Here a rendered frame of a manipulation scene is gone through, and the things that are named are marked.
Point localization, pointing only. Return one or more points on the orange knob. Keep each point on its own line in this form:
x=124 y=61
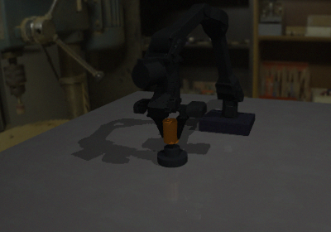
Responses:
x=170 y=131

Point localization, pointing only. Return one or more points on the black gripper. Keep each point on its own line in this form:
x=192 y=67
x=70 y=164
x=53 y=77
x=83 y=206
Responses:
x=195 y=109

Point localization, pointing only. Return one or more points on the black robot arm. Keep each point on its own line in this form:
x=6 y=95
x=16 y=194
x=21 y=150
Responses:
x=161 y=61

